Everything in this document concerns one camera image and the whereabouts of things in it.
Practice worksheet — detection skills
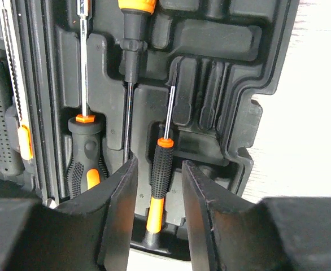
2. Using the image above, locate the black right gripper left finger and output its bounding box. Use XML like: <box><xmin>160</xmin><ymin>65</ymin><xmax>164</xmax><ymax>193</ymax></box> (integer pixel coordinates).
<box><xmin>0</xmin><ymin>156</ymin><xmax>138</xmax><ymax>270</ymax></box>

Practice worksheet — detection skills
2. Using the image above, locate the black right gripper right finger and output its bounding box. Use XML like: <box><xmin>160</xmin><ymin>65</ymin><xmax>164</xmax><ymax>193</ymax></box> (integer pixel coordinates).
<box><xmin>182</xmin><ymin>161</ymin><xmax>331</xmax><ymax>270</ymax></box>

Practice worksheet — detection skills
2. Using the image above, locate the black handled screwdriver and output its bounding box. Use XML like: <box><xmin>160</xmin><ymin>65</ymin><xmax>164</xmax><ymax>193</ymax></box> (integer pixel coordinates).
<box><xmin>66</xmin><ymin>1</ymin><xmax>108</xmax><ymax>199</ymax></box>

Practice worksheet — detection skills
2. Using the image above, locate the small precision screwdriver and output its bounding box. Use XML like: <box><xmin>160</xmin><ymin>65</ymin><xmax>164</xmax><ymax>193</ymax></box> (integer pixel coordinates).
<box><xmin>143</xmin><ymin>64</ymin><xmax>179</xmax><ymax>249</ymax></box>

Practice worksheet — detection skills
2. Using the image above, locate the black plastic tool case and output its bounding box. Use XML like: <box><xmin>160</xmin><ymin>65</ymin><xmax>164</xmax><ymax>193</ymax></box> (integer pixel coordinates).
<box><xmin>0</xmin><ymin>0</ymin><xmax>300</xmax><ymax>262</ymax></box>

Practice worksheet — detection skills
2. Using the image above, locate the orange handled screwdriver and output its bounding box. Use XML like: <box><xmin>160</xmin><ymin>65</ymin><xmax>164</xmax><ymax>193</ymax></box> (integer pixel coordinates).
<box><xmin>118</xmin><ymin>0</ymin><xmax>156</xmax><ymax>163</ymax></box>

